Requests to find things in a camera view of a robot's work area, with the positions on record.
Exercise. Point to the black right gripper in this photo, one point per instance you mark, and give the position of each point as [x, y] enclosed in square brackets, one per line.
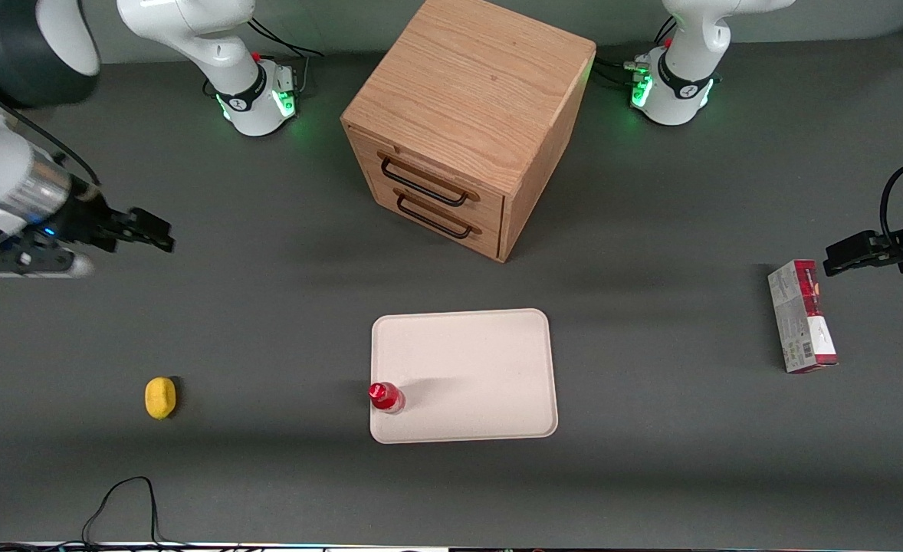
[83, 218]

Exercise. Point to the red coke bottle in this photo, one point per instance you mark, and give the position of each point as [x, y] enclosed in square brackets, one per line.
[384, 396]

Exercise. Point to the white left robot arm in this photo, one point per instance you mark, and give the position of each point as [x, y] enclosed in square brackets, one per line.
[685, 69]

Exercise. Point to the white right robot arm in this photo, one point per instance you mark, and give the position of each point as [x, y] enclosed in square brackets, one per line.
[225, 46]

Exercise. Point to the beige rectangular tray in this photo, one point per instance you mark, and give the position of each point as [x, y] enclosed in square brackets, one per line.
[474, 360]

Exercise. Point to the grey and red carton box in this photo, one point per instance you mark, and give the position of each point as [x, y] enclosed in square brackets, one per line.
[800, 322]

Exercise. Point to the yellow lemon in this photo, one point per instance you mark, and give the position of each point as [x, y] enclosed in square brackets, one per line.
[160, 399]

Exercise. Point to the wooden drawer front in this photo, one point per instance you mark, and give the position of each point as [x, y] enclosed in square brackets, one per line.
[436, 218]
[428, 165]

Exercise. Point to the wooden drawer cabinet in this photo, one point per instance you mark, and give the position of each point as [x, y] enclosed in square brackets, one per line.
[467, 84]

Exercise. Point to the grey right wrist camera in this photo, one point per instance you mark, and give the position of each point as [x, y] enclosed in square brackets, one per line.
[37, 264]

